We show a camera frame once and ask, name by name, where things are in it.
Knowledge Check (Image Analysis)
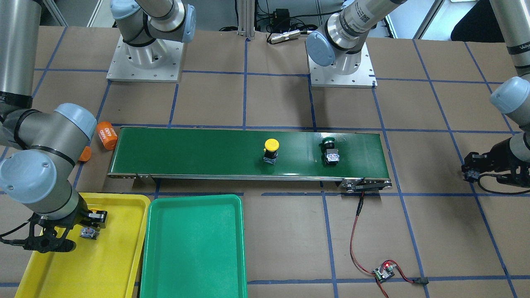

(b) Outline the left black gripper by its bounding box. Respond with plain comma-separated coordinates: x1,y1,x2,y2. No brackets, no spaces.
462,139,530,187

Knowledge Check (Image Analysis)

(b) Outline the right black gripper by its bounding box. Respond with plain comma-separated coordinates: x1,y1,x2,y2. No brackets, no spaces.
25,199,108,253

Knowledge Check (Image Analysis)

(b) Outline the yellow push button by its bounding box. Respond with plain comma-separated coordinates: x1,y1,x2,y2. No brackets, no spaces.
79,227,100,240
263,138,280,165

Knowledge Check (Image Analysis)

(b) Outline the plain orange cylinder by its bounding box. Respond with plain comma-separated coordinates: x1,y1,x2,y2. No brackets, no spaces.
78,147,92,162

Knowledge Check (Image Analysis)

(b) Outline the orange cylinder marked 4680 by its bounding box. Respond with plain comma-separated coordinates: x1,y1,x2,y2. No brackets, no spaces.
95,121,118,151

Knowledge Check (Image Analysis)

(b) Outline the green push button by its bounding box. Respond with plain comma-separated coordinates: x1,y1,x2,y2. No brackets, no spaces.
463,169,481,183
321,137,340,165

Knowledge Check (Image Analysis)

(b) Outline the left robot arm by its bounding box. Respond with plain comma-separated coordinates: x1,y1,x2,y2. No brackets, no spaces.
306,0,530,188

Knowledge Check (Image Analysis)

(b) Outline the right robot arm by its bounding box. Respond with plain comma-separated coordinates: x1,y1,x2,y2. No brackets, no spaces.
1,0,197,253

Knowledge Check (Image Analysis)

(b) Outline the yellow plastic tray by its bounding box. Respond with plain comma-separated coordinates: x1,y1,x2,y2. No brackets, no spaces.
15,192,150,298

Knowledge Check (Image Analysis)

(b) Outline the green plastic tray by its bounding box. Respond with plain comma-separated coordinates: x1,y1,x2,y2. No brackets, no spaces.
140,194,248,298

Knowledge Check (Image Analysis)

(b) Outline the green conveyor belt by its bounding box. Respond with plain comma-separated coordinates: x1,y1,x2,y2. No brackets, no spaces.
107,127,392,193

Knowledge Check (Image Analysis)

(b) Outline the small motor controller board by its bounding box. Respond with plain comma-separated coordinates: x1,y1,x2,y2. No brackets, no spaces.
371,263,395,283

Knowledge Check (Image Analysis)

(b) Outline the black power adapter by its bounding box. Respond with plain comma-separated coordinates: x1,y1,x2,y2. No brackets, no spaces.
270,8,290,33

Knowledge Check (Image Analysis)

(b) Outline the red black power cable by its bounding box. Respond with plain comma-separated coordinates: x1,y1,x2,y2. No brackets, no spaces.
350,192,429,298

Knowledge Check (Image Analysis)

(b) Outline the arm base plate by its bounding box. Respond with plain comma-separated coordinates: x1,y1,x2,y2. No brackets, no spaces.
307,44,378,88
106,38,186,83

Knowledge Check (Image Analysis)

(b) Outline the aluminium frame post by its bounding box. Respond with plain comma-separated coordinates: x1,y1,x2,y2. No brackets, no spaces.
236,0,256,40

